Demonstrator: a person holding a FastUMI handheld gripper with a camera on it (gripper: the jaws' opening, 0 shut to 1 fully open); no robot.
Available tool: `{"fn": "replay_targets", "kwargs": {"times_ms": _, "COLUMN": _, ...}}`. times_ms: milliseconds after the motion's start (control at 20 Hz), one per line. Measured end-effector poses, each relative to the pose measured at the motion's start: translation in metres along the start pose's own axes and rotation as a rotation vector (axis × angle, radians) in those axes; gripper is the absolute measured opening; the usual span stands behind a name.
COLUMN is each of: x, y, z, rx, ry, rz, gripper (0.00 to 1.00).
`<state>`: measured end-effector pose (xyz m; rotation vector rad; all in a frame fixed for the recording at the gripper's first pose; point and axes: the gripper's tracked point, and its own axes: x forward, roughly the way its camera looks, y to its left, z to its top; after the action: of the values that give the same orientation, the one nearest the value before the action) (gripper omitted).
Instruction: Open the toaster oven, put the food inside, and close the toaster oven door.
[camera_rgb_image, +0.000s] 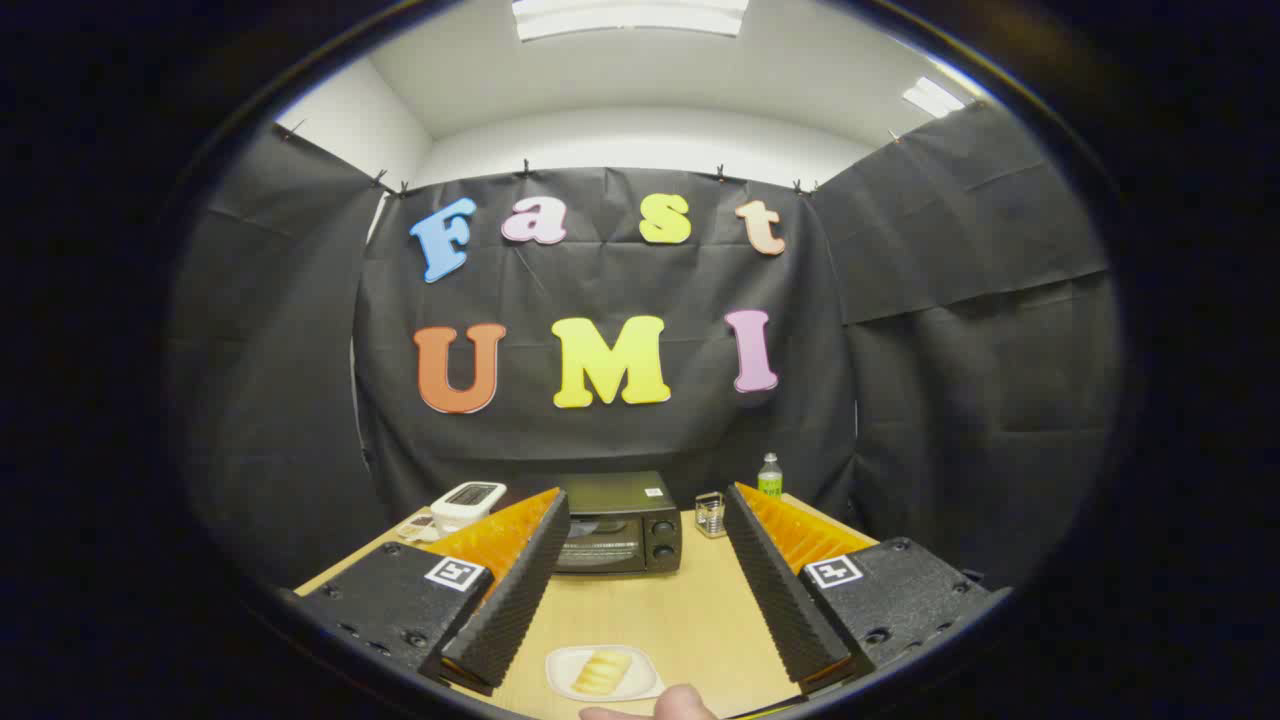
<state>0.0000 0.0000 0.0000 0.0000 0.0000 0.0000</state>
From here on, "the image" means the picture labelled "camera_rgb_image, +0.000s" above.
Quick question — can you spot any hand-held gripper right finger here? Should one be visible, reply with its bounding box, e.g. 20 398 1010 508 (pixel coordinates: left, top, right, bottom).
722 482 993 696

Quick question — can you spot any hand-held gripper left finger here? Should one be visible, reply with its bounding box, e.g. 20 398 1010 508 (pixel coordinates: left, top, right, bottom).
295 487 572 698

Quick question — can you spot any yellow ridged bread roll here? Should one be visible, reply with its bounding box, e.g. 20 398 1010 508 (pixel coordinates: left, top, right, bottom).
570 650 635 697

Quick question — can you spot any black toaster oven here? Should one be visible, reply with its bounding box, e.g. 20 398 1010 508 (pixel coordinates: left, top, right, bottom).
500 471 684 576

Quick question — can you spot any white pop-up toaster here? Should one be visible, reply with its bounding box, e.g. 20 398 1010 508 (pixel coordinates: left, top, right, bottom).
430 481 508 535

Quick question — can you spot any white rectangular plate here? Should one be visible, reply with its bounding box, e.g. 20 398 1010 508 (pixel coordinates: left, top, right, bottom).
545 644 665 703

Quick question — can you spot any small ceiling light panel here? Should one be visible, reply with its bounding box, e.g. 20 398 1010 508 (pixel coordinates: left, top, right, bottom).
902 77 967 119

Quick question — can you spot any large ceiling light panel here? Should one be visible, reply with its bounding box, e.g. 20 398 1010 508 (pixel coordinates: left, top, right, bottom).
512 0 750 42

